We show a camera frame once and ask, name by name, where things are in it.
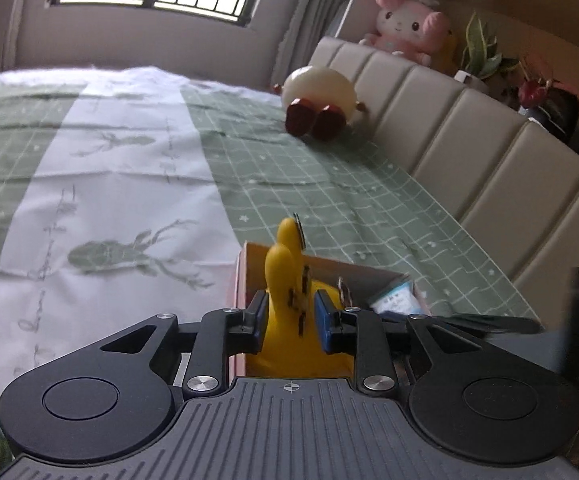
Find blue wet wipes pack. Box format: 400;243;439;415
367;280;423;315

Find yellow duck-shaped toy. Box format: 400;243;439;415
245;216;353;378

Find pink cardboard box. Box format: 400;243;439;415
230;242;431;378

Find beige padded headboard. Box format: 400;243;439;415
310;37;579;328

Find green white bedspread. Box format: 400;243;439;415
0;67;533;468

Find cream round plush red feet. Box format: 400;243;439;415
273;65;367;142

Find red flower plant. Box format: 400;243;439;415
505;54;579;142

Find green potted plant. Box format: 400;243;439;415
454;12;519;94

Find pink bunny plush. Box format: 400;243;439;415
359;0;451;67

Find grey curtain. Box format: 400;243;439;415
270;0;349;84

